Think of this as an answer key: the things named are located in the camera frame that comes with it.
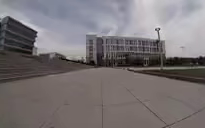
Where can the low flat building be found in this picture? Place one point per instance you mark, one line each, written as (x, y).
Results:
(51, 56)

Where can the grey concrete slab plaza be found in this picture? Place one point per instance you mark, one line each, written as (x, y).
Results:
(100, 100)

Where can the grey layered building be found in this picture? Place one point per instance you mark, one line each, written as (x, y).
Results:
(18, 36)

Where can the lamp pole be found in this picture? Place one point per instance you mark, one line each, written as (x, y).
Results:
(161, 56)

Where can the row of trees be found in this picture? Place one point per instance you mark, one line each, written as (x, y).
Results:
(190, 61)

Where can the wide concrete steps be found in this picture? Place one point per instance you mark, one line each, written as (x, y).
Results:
(23, 66)

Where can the grass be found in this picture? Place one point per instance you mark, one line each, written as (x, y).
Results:
(190, 72)

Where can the concrete kerb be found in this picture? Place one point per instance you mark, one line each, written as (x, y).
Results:
(176, 77)

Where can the white building with many windows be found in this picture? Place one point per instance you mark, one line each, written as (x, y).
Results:
(123, 46)

